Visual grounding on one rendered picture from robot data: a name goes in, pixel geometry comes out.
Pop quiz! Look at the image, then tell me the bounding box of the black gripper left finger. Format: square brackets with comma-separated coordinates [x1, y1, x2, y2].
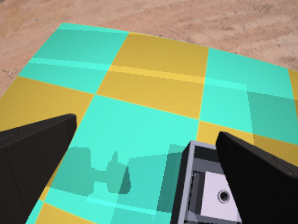
[0, 113, 77, 224]

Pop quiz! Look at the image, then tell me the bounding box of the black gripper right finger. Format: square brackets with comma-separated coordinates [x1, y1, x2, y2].
[216, 132, 298, 224]

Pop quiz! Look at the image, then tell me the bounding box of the white plate with hole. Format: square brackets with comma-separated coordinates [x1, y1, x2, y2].
[194, 172, 242, 222]

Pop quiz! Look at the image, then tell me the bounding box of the dark grey open box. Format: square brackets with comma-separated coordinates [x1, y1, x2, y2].
[170, 140, 242, 224]

